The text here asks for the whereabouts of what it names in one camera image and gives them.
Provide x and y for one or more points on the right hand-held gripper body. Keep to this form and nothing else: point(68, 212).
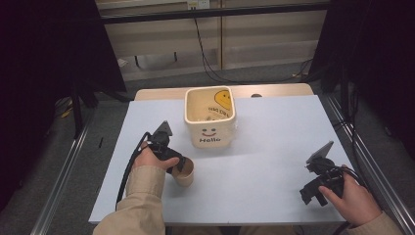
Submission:
point(329, 176)

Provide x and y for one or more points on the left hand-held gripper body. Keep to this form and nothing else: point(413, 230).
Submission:
point(162, 141)

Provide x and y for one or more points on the brown paper cup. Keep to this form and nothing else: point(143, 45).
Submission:
point(186, 178)

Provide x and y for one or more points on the person's left hand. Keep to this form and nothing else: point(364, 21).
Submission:
point(148, 160)

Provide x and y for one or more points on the person's right hand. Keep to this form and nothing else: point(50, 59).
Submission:
point(355, 204)

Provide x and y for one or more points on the cream smiley face bin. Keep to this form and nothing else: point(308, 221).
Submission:
point(212, 133)

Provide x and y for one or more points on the black metal stand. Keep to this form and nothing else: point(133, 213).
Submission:
point(77, 111)

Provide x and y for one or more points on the black curtain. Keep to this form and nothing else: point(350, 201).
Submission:
point(39, 81)
point(375, 65)

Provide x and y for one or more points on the black horizontal bar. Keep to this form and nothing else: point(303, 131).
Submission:
point(212, 13)

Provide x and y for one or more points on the aluminium floor rail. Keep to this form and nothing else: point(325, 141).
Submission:
point(375, 163)
point(60, 182)

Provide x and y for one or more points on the white wall socket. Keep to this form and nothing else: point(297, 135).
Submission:
point(199, 4)

